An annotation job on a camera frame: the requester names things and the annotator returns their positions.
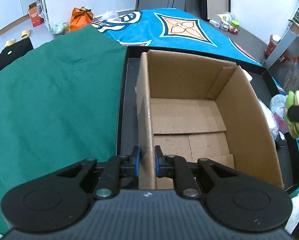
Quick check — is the red jar white lid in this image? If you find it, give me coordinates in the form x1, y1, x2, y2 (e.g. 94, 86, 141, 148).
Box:
265, 34, 281, 58

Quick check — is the black bag with white dot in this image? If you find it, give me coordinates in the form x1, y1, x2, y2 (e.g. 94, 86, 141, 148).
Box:
0, 37, 33, 71

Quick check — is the orange cardboard box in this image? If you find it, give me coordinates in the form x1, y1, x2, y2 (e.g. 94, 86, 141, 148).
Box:
28, 2, 44, 27

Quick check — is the black shallow tray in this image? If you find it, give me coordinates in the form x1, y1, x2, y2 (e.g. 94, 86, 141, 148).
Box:
117, 46, 299, 193

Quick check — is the yellow slipper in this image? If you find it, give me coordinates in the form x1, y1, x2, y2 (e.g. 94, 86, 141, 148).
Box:
20, 29, 31, 40
4, 38, 16, 48

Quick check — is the orange gift bag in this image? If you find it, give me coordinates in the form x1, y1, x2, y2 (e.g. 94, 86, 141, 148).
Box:
69, 7, 94, 31

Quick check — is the red round toy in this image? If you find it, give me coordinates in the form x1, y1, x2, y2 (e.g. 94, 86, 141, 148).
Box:
228, 25, 240, 35

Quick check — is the green cloth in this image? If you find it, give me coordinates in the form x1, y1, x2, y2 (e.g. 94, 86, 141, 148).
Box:
0, 25, 126, 234

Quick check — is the clear plastic bag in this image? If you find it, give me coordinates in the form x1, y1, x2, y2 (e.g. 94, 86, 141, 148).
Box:
259, 94, 287, 141

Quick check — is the brown cardboard box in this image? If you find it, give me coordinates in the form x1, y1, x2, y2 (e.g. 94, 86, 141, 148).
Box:
135, 50, 284, 190

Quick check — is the small white box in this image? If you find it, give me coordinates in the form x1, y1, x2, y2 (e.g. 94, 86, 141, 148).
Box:
209, 19, 220, 28

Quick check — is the plush hamburger toy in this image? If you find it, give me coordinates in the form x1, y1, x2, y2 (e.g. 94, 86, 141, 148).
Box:
284, 90, 299, 139

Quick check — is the grey shelf unit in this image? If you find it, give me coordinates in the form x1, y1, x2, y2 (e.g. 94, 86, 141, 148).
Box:
263, 0, 299, 69

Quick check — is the green plastic cup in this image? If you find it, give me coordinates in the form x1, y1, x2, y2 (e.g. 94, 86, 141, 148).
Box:
230, 20, 240, 29

